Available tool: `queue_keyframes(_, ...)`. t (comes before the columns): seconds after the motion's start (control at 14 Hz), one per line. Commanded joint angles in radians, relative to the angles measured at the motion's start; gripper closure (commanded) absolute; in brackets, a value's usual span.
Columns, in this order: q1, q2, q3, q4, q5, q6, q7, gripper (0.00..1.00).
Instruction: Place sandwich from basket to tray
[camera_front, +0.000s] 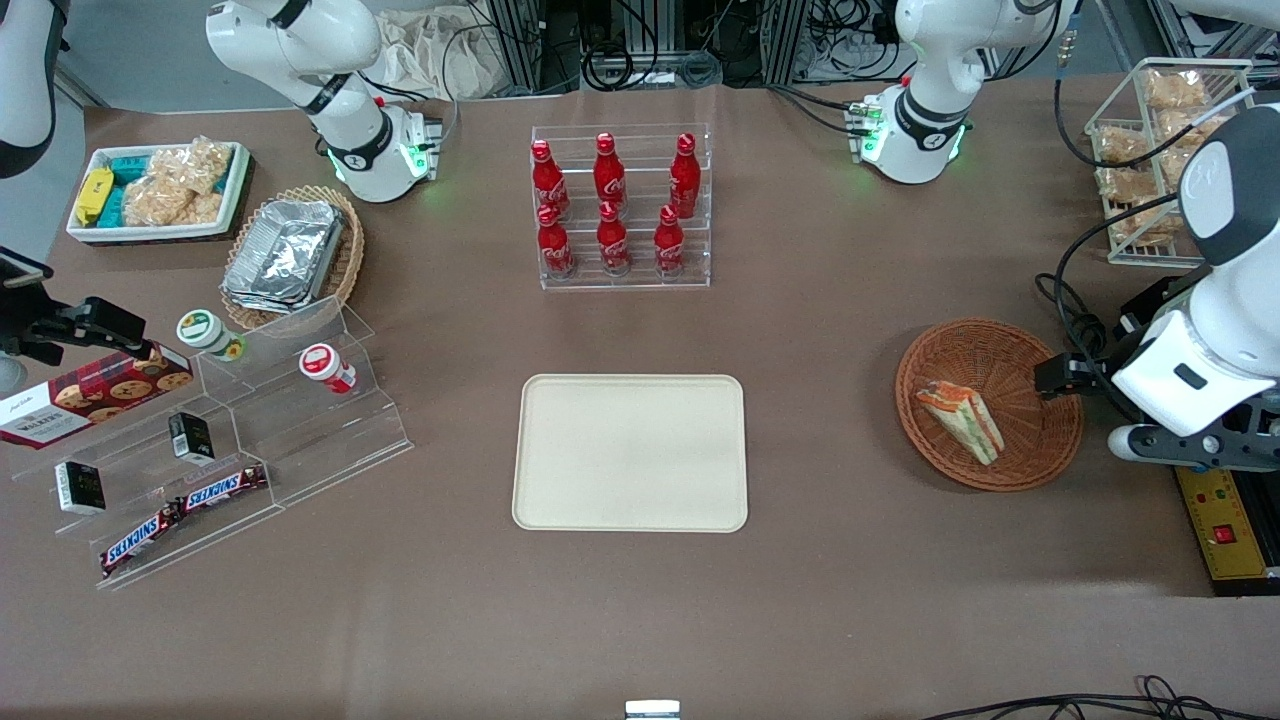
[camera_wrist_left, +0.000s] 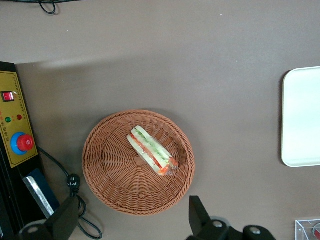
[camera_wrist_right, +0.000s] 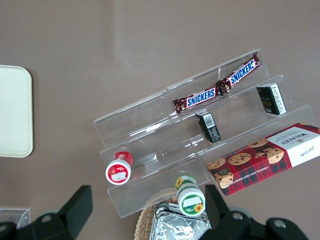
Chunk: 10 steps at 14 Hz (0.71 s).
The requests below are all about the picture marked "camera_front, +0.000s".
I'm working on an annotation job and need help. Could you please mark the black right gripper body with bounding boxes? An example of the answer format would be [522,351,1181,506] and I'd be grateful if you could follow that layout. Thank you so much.
[0,290,93,346]

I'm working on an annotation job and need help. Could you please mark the round brown wicker basket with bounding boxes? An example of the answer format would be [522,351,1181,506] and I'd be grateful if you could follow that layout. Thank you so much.
[894,317,1085,493]

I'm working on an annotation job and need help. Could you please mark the wrapped triangle sandwich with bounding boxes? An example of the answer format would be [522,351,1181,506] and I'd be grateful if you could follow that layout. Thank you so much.
[914,379,1006,467]

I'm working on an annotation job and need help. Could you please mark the oval light wicker basket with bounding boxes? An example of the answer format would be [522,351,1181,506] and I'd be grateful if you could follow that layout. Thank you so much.
[219,184,367,332]

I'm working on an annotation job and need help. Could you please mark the beige rectangular tray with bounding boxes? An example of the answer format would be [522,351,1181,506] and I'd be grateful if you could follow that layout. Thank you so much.
[511,373,750,534]

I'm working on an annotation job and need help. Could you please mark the bagged fried snack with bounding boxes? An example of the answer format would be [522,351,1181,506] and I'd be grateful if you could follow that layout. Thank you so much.
[1094,124,1153,167]
[1142,68,1213,113]
[1096,166,1166,206]
[1115,200,1201,251]

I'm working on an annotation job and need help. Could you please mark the red tartan cookie box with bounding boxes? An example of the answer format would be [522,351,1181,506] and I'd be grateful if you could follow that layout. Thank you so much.
[0,340,195,452]

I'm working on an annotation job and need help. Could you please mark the green lidded yogurt cup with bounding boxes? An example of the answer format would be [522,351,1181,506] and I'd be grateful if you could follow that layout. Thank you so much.
[176,308,247,364]

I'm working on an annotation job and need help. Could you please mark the white rectangular bin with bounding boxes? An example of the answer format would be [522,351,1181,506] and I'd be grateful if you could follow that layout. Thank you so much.
[65,141,253,246]

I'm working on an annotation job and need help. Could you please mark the yellow snack packet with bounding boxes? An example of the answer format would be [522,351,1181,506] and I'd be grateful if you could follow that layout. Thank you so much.
[74,166,115,227]

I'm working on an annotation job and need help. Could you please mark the small black box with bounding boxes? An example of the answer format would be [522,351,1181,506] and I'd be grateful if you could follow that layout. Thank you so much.
[54,459,108,517]
[167,411,217,467]

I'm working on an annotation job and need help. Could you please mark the teal snack packet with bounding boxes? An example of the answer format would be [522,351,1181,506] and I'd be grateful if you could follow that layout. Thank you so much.
[100,152,157,229]

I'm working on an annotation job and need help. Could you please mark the clear bag rice crackers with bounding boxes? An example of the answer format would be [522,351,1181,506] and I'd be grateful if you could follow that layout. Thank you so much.
[122,136,237,228]

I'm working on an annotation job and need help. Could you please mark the yellow power strip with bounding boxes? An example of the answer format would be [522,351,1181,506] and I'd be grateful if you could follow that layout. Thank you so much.
[1174,464,1280,598]

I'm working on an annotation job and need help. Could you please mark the silver foil container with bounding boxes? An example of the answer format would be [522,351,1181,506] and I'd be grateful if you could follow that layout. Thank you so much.
[221,199,347,317]

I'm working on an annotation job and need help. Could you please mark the Snickers chocolate bar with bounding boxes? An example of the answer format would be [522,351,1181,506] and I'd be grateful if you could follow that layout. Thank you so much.
[177,462,270,514]
[99,502,185,580]

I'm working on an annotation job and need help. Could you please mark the red lidded yogurt cup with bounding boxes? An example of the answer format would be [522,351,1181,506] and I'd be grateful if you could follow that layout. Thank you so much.
[298,342,358,395]

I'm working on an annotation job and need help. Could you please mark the clear acrylic stepped shelf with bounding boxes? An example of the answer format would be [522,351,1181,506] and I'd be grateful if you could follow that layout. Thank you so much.
[10,294,415,592]

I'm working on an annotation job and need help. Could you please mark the red cola bottle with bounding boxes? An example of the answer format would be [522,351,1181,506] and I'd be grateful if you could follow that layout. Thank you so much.
[530,139,572,223]
[536,204,576,279]
[668,132,701,220]
[653,204,687,277]
[593,131,628,213]
[596,200,632,277]

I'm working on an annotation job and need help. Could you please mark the beige cloth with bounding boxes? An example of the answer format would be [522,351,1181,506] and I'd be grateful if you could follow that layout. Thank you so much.
[372,8,523,102]

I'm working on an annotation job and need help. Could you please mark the clear acrylic bottle rack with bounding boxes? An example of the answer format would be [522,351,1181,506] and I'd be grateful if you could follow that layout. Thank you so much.
[529,122,714,292]

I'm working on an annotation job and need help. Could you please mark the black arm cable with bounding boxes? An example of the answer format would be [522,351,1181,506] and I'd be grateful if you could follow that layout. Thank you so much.
[1034,192,1186,401]

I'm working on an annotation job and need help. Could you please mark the white wire basket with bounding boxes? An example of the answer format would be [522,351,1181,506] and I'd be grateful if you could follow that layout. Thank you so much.
[1084,57,1257,269]

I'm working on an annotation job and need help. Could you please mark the black floor cable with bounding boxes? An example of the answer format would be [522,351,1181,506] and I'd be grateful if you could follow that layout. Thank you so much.
[918,674,1280,720]

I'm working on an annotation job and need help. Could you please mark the black base cable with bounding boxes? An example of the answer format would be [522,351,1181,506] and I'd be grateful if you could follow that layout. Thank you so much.
[766,82,867,137]

